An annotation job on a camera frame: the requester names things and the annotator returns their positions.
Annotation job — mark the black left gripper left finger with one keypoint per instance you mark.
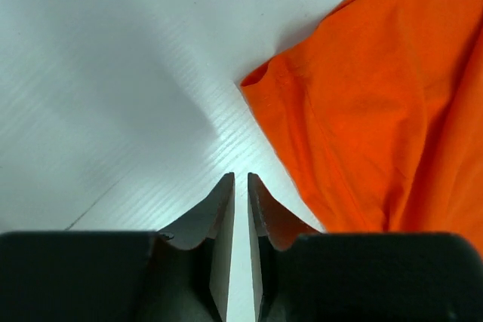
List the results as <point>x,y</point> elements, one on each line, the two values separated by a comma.
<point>177,273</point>

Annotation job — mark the orange t shirt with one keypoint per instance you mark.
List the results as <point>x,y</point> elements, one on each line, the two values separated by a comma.
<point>377,116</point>

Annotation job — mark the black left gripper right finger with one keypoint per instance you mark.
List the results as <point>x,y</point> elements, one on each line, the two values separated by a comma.
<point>307,275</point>

